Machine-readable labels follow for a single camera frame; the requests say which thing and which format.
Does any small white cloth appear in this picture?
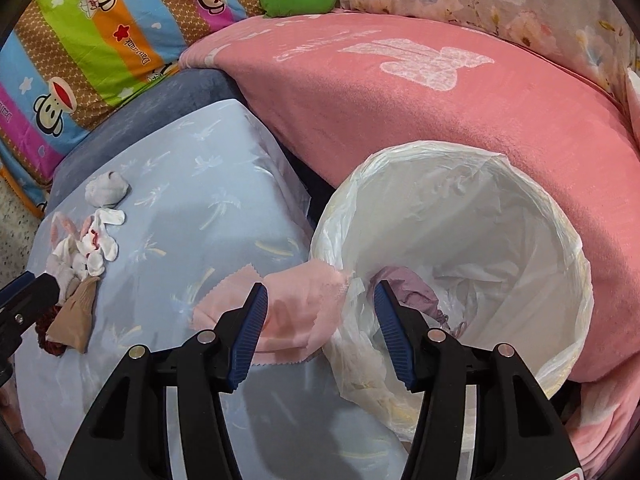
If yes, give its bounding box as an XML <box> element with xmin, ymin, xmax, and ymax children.
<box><xmin>47</xmin><ymin>240</ymin><xmax>88</xmax><ymax>292</ymax></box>

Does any beige stocking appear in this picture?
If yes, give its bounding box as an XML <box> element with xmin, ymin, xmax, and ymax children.
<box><xmin>46</xmin><ymin>276</ymin><xmax>101</xmax><ymax>351</ymax></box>

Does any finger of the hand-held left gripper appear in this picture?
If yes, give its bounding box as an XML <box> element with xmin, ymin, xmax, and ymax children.
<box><xmin>0</xmin><ymin>271</ymin><xmax>61</xmax><ymax>361</ymax></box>

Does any purple cloth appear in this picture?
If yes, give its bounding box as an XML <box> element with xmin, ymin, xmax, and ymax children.
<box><xmin>372</xmin><ymin>266</ymin><xmax>471</xmax><ymax>336</ymax></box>

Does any crumpled white tissue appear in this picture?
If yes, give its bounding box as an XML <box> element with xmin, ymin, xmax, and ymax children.
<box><xmin>85</xmin><ymin>171</ymin><xmax>131</xmax><ymax>208</ymax></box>

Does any white bin with plastic liner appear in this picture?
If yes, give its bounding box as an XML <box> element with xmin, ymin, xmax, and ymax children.
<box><xmin>310</xmin><ymin>140</ymin><xmax>596</xmax><ymax>441</ymax></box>

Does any pink cloth piece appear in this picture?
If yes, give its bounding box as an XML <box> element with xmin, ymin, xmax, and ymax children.
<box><xmin>192</xmin><ymin>262</ymin><xmax>353</xmax><ymax>366</ymax></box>

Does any blue grey cushion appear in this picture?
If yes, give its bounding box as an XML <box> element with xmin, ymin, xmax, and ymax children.
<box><xmin>42</xmin><ymin>67</ymin><xmax>251</xmax><ymax>211</ymax></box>

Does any light blue palm print cloth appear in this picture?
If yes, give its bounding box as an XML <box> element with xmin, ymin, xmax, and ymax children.
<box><xmin>12</xmin><ymin>99</ymin><xmax>411</xmax><ymax>480</ymax></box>

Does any colourful monkey print pillow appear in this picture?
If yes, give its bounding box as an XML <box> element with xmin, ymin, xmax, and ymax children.
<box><xmin>0</xmin><ymin>0</ymin><xmax>273</xmax><ymax>221</ymax></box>

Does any pink blanket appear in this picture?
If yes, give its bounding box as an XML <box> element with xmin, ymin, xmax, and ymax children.
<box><xmin>180</xmin><ymin>10</ymin><xmax>640</xmax><ymax>478</ymax></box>

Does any white sock with red print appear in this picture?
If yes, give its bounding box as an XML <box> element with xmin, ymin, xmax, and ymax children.
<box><xmin>75</xmin><ymin>208</ymin><xmax>126</xmax><ymax>278</ymax></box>

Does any pink white pillow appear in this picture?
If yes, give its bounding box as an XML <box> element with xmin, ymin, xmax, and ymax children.
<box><xmin>625</xmin><ymin>67</ymin><xmax>640</xmax><ymax>146</ymax></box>

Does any dark red scrunchie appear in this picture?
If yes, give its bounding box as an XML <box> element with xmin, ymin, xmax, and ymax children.
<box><xmin>34</xmin><ymin>305</ymin><xmax>68</xmax><ymax>358</ymax></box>

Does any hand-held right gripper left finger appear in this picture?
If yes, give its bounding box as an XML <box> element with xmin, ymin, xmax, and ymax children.
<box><xmin>59</xmin><ymin>282</ymin><xmax>271</xmax><ymax>480</ymax></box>

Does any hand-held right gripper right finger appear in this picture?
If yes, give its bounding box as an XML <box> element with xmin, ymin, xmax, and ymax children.
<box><xmin>372</xmin><ymin>280</ymin><xmax>583</xmax><ymax>480</ymax></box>

